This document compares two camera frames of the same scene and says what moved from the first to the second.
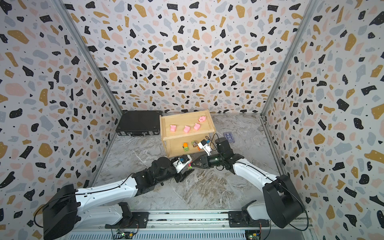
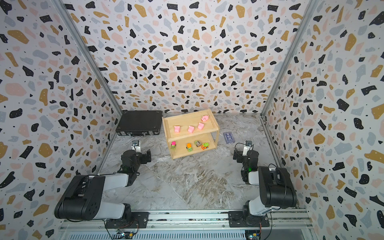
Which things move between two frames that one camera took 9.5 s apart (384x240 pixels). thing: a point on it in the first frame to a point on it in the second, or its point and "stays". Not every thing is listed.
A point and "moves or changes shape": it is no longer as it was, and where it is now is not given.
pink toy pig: [202, 119] moves or changes shape
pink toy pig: [173, 128] moves or changes shape
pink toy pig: [186, 129] moves or changes shape
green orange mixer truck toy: [185, 146] moves or changes shape
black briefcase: [139, 123] stays
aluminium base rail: [195, 225] stays
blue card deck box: [229, 136] stays
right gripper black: [206, 163] to [239, 159]
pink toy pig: [197, 126] moves or changes shape
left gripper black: [181, 176] to [147, 158]
